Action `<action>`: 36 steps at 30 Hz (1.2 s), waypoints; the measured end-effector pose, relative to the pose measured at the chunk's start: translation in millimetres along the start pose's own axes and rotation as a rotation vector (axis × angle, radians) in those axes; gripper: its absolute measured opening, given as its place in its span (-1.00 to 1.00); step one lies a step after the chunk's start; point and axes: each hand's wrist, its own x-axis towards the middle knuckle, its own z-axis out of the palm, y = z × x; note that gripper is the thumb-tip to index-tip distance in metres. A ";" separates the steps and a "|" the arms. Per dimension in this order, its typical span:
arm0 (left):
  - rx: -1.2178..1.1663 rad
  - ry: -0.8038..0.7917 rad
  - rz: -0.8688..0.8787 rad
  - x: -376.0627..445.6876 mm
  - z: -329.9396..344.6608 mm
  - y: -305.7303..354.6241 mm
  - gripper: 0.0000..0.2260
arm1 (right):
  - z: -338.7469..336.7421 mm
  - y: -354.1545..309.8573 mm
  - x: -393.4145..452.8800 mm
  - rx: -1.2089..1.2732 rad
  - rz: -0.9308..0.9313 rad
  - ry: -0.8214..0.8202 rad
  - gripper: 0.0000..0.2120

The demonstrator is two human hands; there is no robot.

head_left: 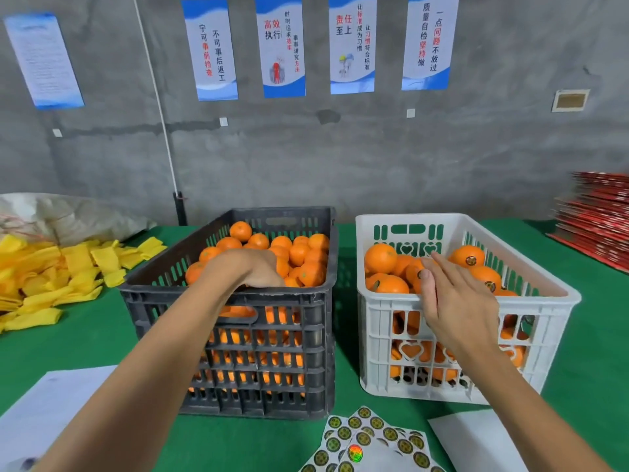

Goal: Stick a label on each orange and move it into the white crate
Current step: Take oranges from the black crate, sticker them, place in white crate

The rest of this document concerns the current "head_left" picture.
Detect blue white wall poster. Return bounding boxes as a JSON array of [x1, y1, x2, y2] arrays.
[[181, 0, 239, 102], [254, 0, 307, 99], [401, 0, 461, 92], [327, 0, 377, 96]]

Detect beige wall plate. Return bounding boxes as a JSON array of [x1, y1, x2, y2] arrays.
[[551, 89, 591, 113]]

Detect holographic sticker sheet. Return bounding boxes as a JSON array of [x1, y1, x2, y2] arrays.
[[299, 406, 444, 472]]

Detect white plastic crate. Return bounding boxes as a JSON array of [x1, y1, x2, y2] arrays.
[[354, 212, 583, 405]]

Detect person's right hand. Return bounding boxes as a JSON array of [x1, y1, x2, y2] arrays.
[[417, 252, 503, 364]]

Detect black plastic crate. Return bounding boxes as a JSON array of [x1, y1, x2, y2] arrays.
[[120, 206, 339, 421]]

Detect heap of labelled oranges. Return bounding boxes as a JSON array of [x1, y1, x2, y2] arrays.
[[364, 243, 532, 384]]

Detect person's left forearm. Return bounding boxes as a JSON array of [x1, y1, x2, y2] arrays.
[[34, 275, 237, 472]]

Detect beige woven sack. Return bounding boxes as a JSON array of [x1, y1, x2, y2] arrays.
[[0, 192, 159, 246]]

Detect person's right forearm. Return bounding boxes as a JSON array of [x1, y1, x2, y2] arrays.
[[457, 344, 615, 472]]

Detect white notice with blue border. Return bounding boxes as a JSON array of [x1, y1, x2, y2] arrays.
[[4, 12, 86, 110]]

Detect white pole with black base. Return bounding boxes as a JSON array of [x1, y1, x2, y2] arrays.
[[132, 0, 188, 226]]

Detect person's left hand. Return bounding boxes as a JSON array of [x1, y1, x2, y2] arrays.
[[197, 248, 286, 311]]

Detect green felt table cover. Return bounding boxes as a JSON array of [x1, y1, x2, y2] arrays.
[[0, 223, 629, 472]]

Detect white backing sheet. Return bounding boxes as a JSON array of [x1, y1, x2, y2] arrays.
[[427, 408, 532, 472]]

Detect pile of oranges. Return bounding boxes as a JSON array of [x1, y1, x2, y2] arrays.
[[185, 220, 330, 389]]

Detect white printed paper sheet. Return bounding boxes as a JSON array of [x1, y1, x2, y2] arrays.
[[0, 364, 119, 472]]

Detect pile of yellow bags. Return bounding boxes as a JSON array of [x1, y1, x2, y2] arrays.
[[0, 233, 168, 333]]

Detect stack of red cardboard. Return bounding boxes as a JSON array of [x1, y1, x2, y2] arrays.
[[547, 170, 629, 274]]

